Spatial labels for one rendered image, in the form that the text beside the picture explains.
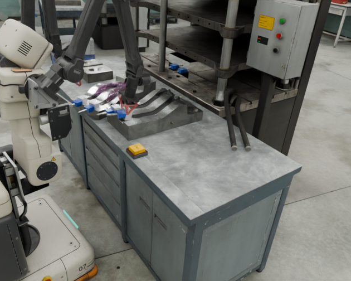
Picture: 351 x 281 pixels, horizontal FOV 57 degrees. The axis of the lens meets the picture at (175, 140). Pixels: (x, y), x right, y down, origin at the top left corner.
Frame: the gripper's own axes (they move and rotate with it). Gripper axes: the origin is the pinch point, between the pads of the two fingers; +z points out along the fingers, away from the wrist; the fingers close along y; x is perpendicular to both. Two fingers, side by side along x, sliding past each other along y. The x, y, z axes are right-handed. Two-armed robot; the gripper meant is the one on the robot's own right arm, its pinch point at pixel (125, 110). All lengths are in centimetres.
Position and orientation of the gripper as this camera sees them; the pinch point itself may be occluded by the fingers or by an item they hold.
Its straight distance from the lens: 170.6
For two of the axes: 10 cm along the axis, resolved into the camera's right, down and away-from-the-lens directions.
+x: -7.8, 1.2, -6.2
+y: -5.6, -5.8, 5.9
